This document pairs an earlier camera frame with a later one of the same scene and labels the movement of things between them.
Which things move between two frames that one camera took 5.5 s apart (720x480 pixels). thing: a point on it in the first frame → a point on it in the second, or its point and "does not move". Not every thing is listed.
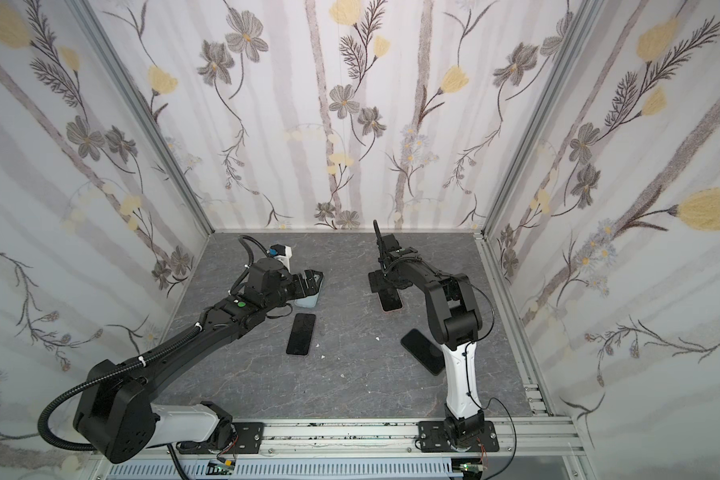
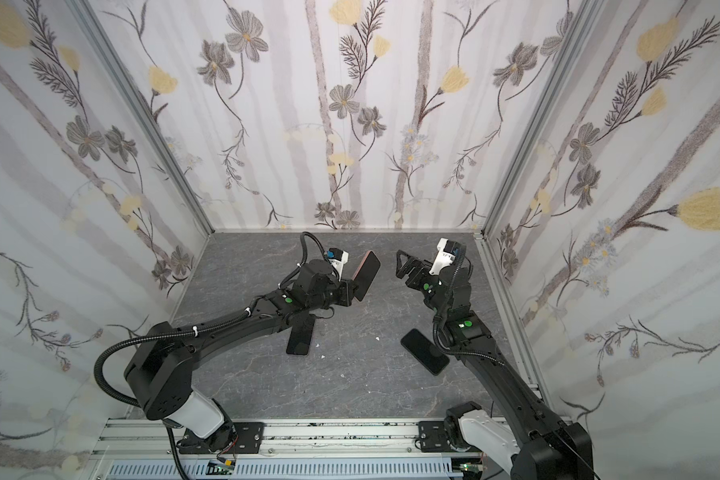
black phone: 301,334 does not move
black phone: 425,351 does not move
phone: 390,300 → 365,273
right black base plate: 431,438 does not move
